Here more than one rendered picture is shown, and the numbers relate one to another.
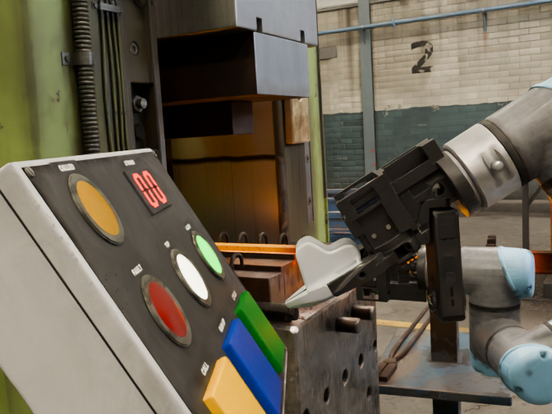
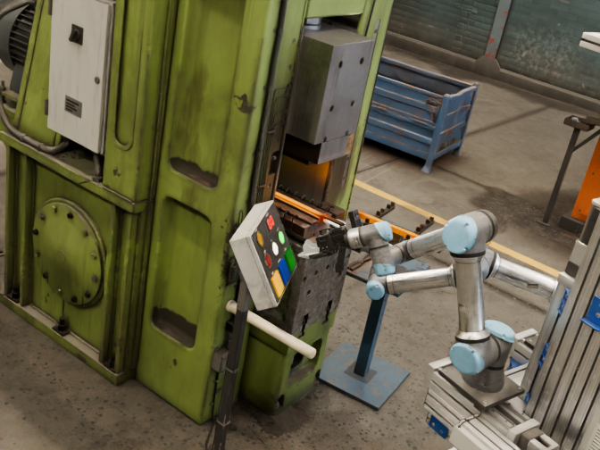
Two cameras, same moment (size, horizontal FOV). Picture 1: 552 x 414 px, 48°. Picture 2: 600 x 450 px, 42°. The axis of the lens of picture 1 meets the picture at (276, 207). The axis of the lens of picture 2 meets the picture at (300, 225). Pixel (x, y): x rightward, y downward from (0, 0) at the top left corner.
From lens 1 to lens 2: 235 cm
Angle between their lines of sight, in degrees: 19
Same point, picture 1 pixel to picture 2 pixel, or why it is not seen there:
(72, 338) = (252, 265)
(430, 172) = (341, 237)
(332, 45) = not seen: outside the picture
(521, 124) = (364, 234)
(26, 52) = (243, 154)
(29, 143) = (237, 180)
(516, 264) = not seen: hidden behind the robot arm
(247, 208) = (312, 176)
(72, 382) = (250, 271)
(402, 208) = (330, 244)
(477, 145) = (354, 235)
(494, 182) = (354, 245)
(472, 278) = not seen: hidden behind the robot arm
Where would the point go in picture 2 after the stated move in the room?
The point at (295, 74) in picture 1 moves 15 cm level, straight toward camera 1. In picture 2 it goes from (338, 150) to (332, 161)
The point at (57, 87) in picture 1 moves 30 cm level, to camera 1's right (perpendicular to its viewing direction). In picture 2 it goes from (249, 162) to (324, 179)
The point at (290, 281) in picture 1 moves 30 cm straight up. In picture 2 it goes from (313, 228) to (327, 163)
